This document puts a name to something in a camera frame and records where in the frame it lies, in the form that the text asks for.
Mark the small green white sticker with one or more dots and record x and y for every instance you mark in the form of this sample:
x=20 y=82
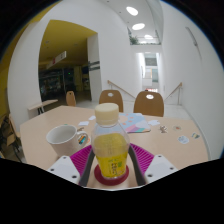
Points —
x=195 y=135

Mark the hanging white sign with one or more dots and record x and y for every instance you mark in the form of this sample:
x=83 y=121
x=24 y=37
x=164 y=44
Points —
x=56 y=60

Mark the pastel colourful booklet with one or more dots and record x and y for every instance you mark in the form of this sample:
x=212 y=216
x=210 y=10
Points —
x=136 y=122

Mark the wooden stair handrail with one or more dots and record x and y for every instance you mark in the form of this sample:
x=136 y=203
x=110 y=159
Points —
x=174 y=90
x=121 y=89

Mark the round white sticker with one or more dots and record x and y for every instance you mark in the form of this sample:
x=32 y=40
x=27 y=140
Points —
x=183 y=139

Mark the wooden side table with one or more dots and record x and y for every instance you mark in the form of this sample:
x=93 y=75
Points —
x=41 y=104

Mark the group of round ceiling lights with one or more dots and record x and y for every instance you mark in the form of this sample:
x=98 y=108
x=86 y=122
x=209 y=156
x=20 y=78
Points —
x=138 y=26

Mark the yellow drink bottle cream cap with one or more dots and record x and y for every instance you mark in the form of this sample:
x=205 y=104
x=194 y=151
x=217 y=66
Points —
x=110 y=150

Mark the shop shelf unit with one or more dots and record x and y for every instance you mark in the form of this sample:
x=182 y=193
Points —
x=53 y=85

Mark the small white paper card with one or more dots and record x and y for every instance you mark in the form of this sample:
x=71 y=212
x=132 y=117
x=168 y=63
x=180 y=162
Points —
x=92 y=117
x=83 y=123
x=154 y=122

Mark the group of wooden chairs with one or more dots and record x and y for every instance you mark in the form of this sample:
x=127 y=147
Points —
x=148 y=105

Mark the white mug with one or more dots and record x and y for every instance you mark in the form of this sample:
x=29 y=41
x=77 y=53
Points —
x=63 y=141

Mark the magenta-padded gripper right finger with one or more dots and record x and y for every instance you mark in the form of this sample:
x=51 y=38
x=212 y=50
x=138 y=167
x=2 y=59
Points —
x=160 y=166

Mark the small round pale sticker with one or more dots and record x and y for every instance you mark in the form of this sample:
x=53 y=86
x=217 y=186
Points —
x=177 y=128

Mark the green potted plant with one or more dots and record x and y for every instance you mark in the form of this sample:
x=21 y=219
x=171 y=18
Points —
x=133 y=40

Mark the flat round red coaster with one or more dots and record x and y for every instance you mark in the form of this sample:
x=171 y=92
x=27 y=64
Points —
x=111 y=182

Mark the small metal trinket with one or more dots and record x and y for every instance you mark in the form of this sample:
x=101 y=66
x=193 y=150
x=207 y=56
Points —
x=163 y=129

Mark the wooden chair with metal legs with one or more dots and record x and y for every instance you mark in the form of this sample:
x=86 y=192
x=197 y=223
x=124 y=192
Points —
x=10 y=136

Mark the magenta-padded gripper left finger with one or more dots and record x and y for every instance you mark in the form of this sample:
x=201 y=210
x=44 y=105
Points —
x=63 y=168

